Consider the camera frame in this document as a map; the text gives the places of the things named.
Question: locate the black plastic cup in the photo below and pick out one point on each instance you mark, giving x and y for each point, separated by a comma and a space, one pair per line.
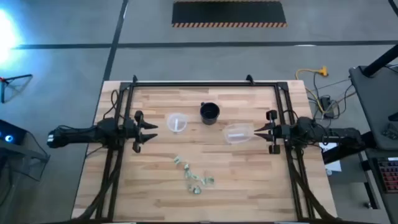
210, 113

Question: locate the round clear plastic container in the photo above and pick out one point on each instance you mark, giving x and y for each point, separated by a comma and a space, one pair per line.
177, 122

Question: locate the keyboard with coloured keys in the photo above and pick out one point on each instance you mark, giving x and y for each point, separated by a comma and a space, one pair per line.
389, 174

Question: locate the black power strip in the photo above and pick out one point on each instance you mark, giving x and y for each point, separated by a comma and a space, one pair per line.
327, 105

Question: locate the black hazard-striped floor mat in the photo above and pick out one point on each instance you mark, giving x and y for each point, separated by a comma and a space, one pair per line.
228, 12

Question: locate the black box with blue light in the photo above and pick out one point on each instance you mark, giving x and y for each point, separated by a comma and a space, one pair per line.
9, 133

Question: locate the black slanted pole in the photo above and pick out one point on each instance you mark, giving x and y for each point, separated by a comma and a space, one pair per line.
381, 62

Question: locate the oblong clear plastic container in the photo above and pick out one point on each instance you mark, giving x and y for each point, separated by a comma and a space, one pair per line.
237, 133

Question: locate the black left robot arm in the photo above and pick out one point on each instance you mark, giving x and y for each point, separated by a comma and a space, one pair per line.
81, 134

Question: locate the grey desk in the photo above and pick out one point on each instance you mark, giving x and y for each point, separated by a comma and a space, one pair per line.
377, 105

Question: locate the black desk support beam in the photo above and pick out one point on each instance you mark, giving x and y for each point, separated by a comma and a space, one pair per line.
345, 152

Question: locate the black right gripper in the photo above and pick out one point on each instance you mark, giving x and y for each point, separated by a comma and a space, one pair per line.
281, 132

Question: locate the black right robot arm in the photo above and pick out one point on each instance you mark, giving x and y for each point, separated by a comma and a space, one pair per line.
314, 129

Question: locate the light green packet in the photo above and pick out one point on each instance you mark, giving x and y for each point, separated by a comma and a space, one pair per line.
177, 160
187, 174
211, 179
203, 181
189, 187
195, 177
186, 167

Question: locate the white paper sheet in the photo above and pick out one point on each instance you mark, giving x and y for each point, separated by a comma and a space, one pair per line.
332, 163

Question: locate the small black patterned device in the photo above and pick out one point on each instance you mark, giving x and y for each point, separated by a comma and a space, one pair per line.
390, 131

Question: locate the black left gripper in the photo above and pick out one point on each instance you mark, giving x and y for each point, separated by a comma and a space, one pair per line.
132, 130

